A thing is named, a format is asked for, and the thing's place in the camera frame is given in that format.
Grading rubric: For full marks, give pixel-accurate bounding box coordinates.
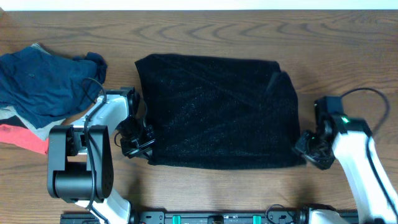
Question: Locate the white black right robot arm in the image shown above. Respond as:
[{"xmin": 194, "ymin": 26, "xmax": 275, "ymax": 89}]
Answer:
[{"xmin": 294, "ymin": 96, "xmax": 397, "ymax": 223}]

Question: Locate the navy blue folded garment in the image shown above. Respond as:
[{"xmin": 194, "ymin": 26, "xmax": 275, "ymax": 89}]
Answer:
[{"xmin": 1, "ymin": 47, "xmax": 107, "ymax": 128}]

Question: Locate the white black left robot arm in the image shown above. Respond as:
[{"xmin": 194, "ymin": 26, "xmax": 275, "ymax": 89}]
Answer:
[{"xmin": 47, "ymin": 88, "xmax": 155, "ymax": 223}]

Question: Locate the grey folded garment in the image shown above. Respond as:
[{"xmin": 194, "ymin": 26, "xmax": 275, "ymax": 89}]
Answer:
[{"xmin": 1, "ymin": 106, "xmax": 65, "ymax": 141}]

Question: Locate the black sparkly knit garment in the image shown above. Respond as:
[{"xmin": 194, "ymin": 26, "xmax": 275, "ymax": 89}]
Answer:
[{"xmin": 136, "ymin": 54, "xmax": 305, "ymax": 170}]

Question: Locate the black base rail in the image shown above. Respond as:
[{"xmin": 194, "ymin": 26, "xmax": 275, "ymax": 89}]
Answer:
[{"xmin": 60, "ymin": 205, "xmax": 359, "ymax": 224}]

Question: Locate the red folded garment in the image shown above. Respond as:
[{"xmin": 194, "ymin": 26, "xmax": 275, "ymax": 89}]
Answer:
[{"xmin": 1, "ymin": 124, "xmax": 49, "ymax": 154}]

